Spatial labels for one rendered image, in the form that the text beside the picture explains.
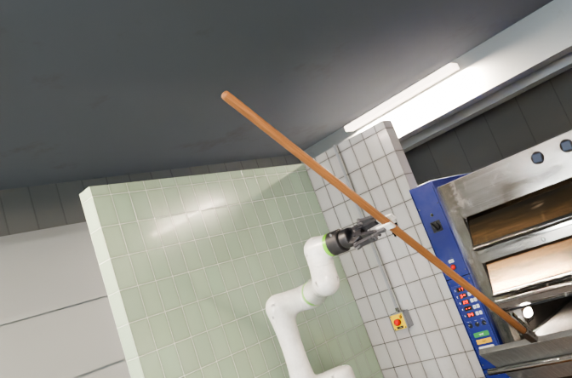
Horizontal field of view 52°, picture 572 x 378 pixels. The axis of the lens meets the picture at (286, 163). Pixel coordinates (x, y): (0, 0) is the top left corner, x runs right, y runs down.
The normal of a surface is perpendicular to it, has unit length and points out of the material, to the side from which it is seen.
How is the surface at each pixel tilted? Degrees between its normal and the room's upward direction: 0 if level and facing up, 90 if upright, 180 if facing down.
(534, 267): 70
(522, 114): 90
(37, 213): 90
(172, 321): 90
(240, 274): 90
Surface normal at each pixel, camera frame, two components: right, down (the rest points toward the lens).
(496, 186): -0.65, 0.07
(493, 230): -0.72, -0.25
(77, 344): 0.64, -0.38
